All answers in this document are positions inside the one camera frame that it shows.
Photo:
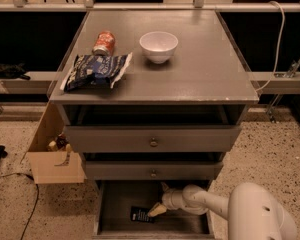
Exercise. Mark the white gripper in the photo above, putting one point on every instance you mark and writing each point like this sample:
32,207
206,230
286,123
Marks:
169,199

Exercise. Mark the dark blue rxbar wrapper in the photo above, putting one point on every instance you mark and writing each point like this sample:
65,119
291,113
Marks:
139,214

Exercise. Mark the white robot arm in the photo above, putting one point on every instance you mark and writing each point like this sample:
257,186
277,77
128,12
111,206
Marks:
251,211

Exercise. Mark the grey open bottom drawer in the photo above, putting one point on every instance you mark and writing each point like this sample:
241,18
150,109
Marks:
113,215

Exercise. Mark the grey top drawer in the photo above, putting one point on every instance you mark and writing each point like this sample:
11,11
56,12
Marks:
125,139

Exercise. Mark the grey middle drawer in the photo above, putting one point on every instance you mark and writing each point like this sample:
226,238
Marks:
152,170

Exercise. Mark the items inside cardboard box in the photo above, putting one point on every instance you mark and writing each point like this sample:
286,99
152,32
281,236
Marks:
60,143

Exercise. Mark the cardboard box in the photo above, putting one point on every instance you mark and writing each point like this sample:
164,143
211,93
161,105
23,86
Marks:
50,164

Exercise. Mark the blue chip bag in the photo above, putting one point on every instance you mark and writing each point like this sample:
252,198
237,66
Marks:
95,70

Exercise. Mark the white bowl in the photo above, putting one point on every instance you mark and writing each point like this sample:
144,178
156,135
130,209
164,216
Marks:
158,46

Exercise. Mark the orange soda can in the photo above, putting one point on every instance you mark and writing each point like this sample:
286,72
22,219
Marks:
105,44

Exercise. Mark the metal bracket strut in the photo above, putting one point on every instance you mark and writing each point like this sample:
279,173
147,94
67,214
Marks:
289,84

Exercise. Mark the black object on rail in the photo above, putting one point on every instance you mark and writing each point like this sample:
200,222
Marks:
13,71

